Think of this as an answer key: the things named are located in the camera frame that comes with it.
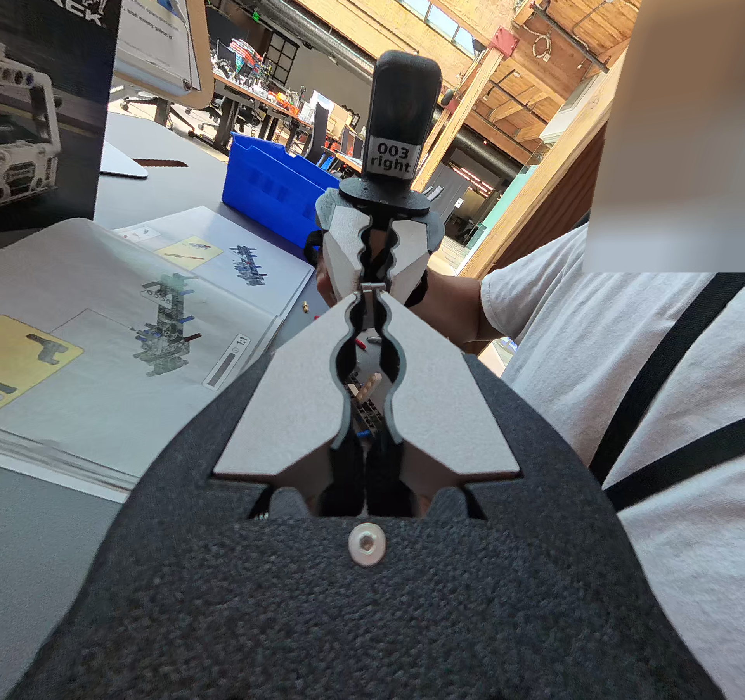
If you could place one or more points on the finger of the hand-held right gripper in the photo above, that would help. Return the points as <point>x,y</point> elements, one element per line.
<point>410,252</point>
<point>343,252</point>

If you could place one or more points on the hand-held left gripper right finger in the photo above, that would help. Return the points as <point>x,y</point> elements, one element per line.
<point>454,415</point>

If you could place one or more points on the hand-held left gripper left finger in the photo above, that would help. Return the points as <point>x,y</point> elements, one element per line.
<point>279,415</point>

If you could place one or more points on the person's right forearm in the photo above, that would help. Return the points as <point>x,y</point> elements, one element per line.
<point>454,307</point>

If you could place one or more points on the partly built lego chassis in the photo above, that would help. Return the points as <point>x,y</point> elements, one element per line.
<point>368,409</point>

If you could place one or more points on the red lego axle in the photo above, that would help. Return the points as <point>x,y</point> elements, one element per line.
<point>362,342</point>

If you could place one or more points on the open lego instruction booklet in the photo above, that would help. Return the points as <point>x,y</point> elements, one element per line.
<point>116,316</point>

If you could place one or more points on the dark lego set box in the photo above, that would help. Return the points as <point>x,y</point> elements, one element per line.
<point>52,101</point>

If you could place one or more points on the person's right hand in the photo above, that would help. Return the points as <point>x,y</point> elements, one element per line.
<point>325,284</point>

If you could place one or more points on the wooden support column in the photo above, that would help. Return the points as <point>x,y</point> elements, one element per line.
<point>460,112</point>

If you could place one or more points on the black office chair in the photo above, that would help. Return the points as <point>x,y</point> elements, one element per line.
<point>317,130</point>

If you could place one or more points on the blue plastic bin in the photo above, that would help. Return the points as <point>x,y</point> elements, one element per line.
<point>273,188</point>

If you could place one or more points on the cluttered background workbench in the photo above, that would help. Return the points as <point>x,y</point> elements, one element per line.
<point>262,101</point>

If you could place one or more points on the person in white shirt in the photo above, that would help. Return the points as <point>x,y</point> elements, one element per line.
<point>582,351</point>

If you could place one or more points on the white flat board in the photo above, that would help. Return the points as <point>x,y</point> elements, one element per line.
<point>122,162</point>

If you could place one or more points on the printed sign board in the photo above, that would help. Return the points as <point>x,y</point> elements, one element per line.
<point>157,19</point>

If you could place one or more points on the red wall box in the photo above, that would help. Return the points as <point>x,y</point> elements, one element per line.
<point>503,45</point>

